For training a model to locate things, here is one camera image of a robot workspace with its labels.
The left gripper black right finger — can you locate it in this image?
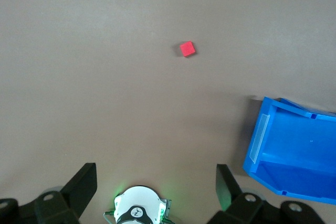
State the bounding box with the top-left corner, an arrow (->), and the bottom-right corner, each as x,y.
209,164 -> 326,224

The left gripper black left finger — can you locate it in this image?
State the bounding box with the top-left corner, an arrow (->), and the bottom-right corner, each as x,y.
0,163 -> 98,224

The blue plastic storage bin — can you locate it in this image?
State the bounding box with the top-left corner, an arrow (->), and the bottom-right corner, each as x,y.
242,97 -> 336,205

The red cube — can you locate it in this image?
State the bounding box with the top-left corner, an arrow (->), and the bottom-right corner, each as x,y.
180,40 -> 196,58

